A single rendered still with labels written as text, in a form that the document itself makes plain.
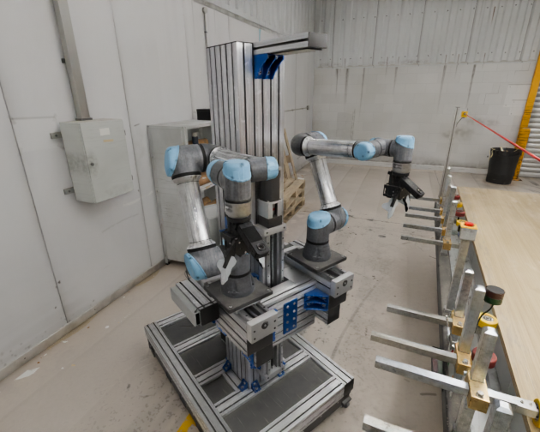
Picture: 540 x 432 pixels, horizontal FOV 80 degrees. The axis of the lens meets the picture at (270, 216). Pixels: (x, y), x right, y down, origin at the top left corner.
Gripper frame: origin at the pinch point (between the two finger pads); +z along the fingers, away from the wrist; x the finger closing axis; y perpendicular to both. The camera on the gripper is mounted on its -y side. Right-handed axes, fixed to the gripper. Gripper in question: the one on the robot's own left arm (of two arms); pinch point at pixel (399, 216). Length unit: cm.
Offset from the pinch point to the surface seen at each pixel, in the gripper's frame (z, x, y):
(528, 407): 36, 27, -64
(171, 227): 83, 16, 247
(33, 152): -15, 120, 206
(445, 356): 46, 14, -36
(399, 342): 46, 22, -20
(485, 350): 22, 30, -51
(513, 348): 42, -6, -52
